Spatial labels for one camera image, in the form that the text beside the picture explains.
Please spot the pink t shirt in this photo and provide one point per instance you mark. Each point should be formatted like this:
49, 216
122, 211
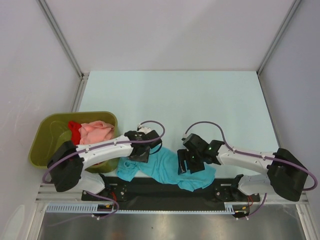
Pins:
96, 132

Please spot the red t shirt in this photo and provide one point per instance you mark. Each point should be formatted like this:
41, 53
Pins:
75, 134

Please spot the aluminium frame post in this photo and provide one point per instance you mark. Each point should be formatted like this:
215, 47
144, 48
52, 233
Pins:
279, 35
54, 25

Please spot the right aluminium frame post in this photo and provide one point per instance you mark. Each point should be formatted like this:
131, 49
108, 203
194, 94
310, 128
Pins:
279, 35

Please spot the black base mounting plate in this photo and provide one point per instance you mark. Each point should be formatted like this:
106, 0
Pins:
146, 194

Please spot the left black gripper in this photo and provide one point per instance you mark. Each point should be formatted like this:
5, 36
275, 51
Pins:
143, 158

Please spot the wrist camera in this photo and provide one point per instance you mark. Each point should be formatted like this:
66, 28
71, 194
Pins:
143, 137
194, 143

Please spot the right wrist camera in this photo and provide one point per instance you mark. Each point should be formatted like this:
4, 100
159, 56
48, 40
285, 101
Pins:
194, 143

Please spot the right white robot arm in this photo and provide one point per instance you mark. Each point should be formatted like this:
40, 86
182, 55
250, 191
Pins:
278, 172

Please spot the left aluminium frame post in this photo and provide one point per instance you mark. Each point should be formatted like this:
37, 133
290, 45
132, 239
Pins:
54, 25

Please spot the olive green plastic bin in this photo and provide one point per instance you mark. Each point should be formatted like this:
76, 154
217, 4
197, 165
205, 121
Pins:
53, 131

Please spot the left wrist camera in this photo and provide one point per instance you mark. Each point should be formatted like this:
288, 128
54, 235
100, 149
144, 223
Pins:
143, 137

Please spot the turquoise t shirt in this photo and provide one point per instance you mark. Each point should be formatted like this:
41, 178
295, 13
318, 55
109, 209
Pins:
163, 167

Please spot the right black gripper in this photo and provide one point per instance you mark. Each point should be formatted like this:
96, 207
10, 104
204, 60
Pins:
181, 157

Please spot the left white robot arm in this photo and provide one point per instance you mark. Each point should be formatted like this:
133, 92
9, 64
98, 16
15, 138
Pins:
68, 165

